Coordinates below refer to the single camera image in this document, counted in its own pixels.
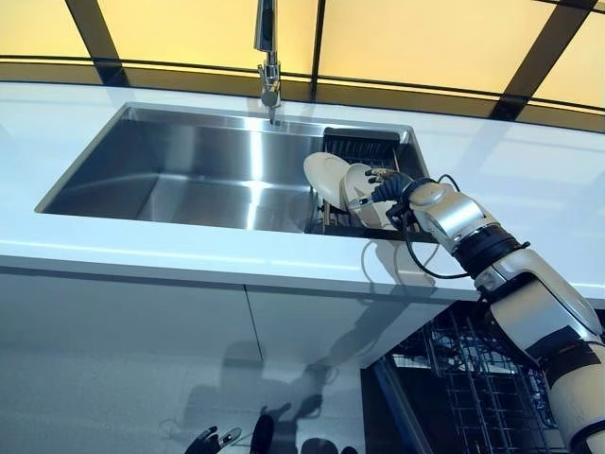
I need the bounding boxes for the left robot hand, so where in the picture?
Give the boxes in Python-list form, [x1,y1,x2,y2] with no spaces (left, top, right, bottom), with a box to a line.
[186,425,243,454]

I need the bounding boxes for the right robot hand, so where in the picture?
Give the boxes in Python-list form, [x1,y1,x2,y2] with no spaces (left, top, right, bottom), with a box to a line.
[347,167,415,214]

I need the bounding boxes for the white ceramic plate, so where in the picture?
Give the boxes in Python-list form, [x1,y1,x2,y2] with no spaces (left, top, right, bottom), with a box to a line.
[302,151,354,210]
[338,162,404,232]

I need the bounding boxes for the open dishwasher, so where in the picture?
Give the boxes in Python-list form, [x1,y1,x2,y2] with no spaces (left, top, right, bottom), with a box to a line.
[358,306,571,454]

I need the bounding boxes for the black dish drying rack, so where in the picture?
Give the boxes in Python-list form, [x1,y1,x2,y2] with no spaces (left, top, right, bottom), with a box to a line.
[305,125,423,238]

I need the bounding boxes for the black robot left foot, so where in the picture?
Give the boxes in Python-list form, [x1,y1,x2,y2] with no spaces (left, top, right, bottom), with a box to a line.
[250,410,276,454]

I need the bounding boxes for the white cabinet door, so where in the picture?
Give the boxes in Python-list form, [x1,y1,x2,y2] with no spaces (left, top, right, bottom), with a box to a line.
[0,266,267,454]
[242,282,453,375]

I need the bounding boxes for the chrome kitchen faucet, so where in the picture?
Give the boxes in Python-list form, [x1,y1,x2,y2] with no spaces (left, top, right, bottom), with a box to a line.
[253,0,283,126]

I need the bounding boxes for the stainless steel sink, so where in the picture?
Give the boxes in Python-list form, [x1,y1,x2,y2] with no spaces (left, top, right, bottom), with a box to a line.
[34,100,439,244]

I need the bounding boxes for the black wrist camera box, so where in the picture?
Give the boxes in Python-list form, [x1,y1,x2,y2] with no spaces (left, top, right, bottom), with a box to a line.
[387,202,411,234]

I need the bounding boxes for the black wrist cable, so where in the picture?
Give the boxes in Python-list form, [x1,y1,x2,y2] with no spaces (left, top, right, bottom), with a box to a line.
[386,173,475,280]

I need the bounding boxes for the wire dishwasher rack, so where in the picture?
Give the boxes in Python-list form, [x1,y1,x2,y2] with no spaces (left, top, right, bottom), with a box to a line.
[423,310,564,454]

